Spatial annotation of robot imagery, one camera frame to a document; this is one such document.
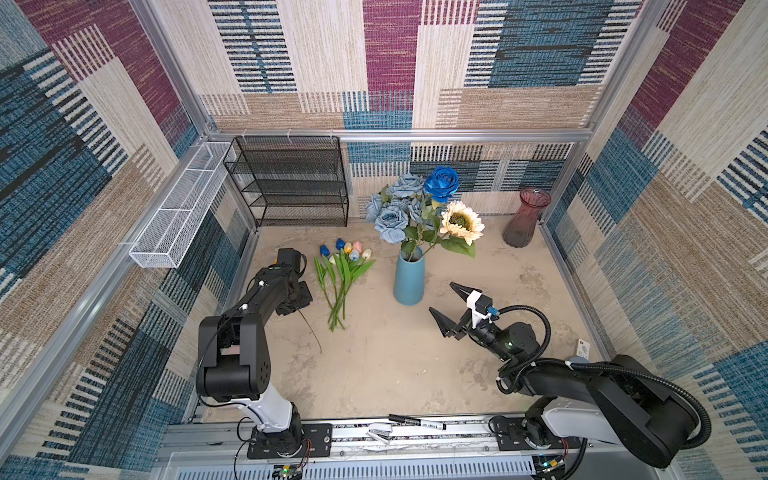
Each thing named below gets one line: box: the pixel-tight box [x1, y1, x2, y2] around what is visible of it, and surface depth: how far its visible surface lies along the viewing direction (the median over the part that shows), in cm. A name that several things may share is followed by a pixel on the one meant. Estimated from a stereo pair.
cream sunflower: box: [423, 200, 485, 258], surface depth 65 cm
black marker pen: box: [389, 414, 447, 431], surface depth 77 cm
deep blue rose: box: [424, 166, 461, 204], surface depth 62 cm
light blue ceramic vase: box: [393, 247, 425, 306], surface depth 89 cm
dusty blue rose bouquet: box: [365, 174, 433, 244], surface depth 75 cm
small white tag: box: [576, 339, 590, 360], surface depth 89 cm
